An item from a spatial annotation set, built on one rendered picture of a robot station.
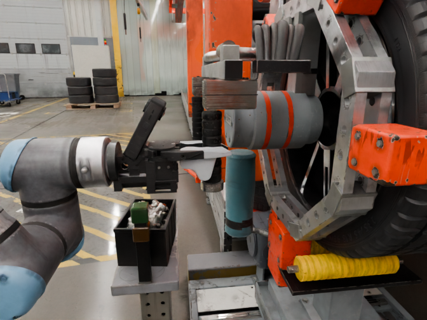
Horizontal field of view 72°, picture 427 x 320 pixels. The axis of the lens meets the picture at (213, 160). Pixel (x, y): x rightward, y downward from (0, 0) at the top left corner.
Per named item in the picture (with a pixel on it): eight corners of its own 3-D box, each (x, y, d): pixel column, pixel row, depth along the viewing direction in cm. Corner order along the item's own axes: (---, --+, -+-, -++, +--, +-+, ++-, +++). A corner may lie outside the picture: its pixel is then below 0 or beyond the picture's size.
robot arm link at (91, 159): (89, 132, 55) (71, 144, 45) (115, 131, 55) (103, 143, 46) (94, 177, 57) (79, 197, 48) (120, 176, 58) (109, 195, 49)
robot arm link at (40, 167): (28, 183, 56) (17, 132, 53) (95, 180, 58) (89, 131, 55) (0, 205, 47) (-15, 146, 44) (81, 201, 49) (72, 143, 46)
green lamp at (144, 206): (148, 223, 69) (147, 207, 68) (131, 225, 68) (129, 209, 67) (150, 215, 73) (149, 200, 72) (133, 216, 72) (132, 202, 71)
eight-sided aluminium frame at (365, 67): (361, 287, 54) (420, -55, 39) (328, 290, 53) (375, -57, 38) (271, 183, 106) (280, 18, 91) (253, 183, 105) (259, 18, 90)
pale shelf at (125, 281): (178, 291, 76) (178, 280, 75) (111, 296, 74) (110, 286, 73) (177, 214, 116) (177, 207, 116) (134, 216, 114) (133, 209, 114)
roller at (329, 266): (407, 277, 71) (412, 256, 70) (291, 288, 68) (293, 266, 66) (391, 263, 77) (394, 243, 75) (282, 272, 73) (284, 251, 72)
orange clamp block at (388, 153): (389, 165, 48) (435, 185, 39) (344, 167, 47) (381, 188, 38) (396, 122, 46) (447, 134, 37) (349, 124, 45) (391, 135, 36)
